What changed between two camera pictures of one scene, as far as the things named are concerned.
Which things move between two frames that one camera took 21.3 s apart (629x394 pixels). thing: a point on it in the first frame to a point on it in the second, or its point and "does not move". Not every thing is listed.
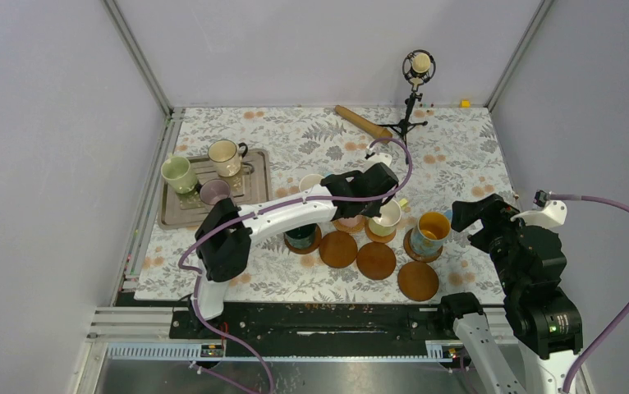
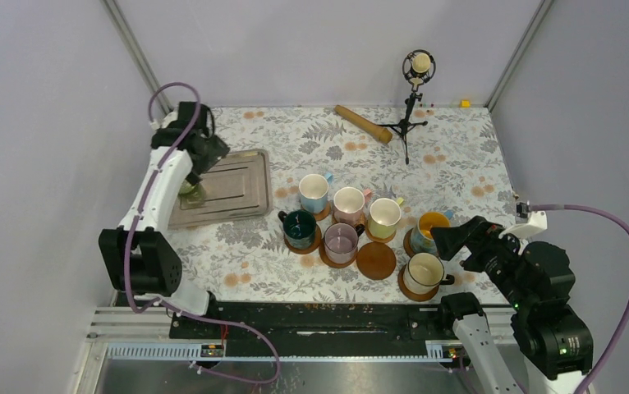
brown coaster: [376, 260] does not move
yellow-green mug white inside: [386, 224] does not move
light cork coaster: [378, 239] does not move
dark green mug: [301, 236] does not move
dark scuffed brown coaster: [420, 258] does not move
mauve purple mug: [213, 190] to [341, 242]
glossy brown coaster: [311, 248] does not move
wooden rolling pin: [362, 124] does not move
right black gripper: [494, 210] to [477, 233]
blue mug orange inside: [429, 232] does not move
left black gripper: [374, 209] to [217, 150]
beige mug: [227, 156] to [424, 272]
